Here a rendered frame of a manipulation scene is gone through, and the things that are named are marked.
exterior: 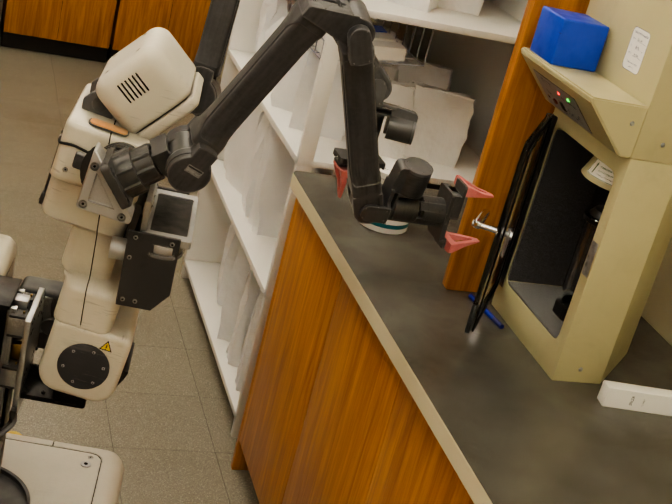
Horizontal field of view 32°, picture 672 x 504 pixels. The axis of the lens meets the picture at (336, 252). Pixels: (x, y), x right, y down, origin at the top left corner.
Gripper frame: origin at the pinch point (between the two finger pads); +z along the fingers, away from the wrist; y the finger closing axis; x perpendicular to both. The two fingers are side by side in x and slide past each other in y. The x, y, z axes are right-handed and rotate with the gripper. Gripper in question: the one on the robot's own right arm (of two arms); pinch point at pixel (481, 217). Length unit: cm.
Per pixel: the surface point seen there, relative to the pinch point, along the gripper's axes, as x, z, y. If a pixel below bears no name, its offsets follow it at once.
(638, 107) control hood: -17.0, 13.9, 31.2
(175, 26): 484, 27, -90
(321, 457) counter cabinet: 20, -10, -72
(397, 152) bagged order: 111, 27, -25
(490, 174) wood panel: 20.0, 9.6, 2.5
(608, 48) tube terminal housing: 2.5, 16.1, 36.8
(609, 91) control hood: -10.4, 11.3, 31.6
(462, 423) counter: -34.7, -9.8, -25.6
